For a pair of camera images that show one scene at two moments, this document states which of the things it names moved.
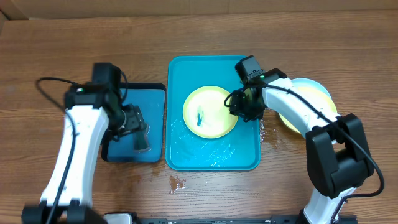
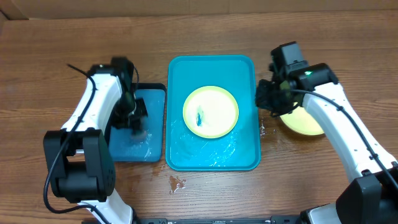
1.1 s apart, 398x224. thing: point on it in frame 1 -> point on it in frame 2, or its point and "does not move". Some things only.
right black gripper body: (237, 106) -> (265, 97)
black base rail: (289, 218) does not move
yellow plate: (206, 114) does not move
